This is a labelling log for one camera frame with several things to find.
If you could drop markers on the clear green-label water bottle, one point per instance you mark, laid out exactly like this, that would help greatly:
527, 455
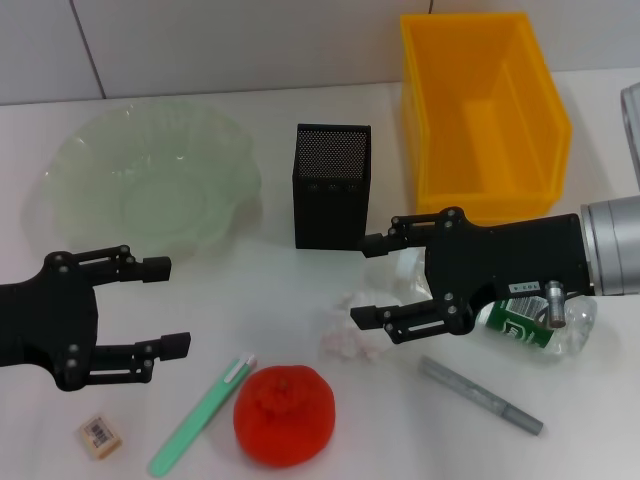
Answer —
520, 330

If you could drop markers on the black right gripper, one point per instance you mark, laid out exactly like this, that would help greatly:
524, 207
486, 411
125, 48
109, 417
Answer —
500, 260

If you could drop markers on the beige eraser with barcode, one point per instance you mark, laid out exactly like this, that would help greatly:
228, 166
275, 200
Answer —
100, 436

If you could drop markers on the yellow plastic bin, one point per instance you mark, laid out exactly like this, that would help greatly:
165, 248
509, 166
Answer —
450, 125

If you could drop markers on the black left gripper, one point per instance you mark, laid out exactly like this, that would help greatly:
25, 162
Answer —
45, 320

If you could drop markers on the grey marker pen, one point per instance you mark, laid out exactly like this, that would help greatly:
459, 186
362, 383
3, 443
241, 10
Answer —
475, 392

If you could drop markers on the orange fruit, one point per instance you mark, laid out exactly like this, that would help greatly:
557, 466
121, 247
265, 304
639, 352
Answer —
285, 420

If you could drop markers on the green glass fruit plate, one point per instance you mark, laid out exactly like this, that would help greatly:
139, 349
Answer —
150, 150

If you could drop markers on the white paper ball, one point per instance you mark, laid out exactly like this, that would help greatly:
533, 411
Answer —
345, 345

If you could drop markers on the black mesh pen holder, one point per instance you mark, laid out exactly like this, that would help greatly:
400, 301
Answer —
330, 210

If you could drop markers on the green pen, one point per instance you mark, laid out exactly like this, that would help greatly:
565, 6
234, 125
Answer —
200, 410

